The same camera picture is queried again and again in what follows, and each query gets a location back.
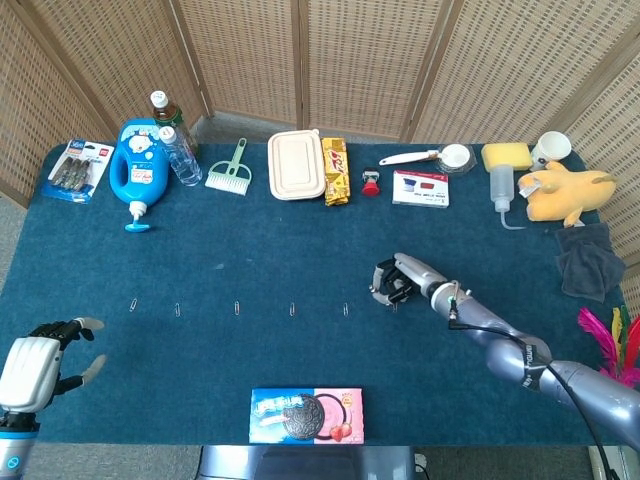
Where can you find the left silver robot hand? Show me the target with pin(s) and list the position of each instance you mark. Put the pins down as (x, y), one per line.
(27, 367)

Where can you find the white paper cup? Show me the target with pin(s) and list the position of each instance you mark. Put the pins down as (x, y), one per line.
(550, 147)

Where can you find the beige lunch box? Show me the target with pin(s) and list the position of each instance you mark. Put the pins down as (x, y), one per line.
(295, 165)

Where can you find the colourful feather shuttlecock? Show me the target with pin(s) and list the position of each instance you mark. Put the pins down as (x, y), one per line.
(612, 350)

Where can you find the white box red blue print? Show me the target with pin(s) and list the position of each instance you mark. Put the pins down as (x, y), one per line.
(420, 190)

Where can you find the translucent squeeze bottle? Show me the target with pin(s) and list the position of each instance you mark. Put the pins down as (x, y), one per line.
(501, 187)

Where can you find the dark grey cloth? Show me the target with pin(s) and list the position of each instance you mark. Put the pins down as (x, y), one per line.
(590, 265)

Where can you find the blue blister pack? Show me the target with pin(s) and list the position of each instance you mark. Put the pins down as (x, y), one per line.
(75, 170)

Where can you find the yellow plush toy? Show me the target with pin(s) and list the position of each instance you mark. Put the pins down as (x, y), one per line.
(565, 192)

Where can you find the woven folding screen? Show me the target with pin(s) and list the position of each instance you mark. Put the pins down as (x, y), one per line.
(350, 60)

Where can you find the yellow biscuit pack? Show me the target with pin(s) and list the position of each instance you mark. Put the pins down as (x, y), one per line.
(336, 172)

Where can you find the green hand brush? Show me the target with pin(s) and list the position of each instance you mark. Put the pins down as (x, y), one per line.
(230, 177)

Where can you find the red push button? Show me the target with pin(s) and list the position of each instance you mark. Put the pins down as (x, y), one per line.
(370, 187)

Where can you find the blue detergent bottle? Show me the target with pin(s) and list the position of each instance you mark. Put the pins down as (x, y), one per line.
(140, 170)

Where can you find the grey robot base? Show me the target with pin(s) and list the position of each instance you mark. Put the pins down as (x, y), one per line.
(300, 462)

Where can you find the clear water bottle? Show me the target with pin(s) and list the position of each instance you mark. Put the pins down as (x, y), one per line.
(182, 160)

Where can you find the white cup in glass dish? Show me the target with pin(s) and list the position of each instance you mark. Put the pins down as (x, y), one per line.
(456, 157)

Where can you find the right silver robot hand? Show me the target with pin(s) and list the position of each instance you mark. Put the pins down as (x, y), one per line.
(417, 275)

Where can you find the yellow sponge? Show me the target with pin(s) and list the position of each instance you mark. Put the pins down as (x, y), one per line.
(506, 156)

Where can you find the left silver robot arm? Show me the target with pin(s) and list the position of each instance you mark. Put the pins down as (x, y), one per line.
(15, 447)

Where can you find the Oreo cookie box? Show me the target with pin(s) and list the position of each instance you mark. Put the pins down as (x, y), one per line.
(305, 415)

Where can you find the green tea bottle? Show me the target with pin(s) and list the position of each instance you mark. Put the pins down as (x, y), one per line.
(172, 117)

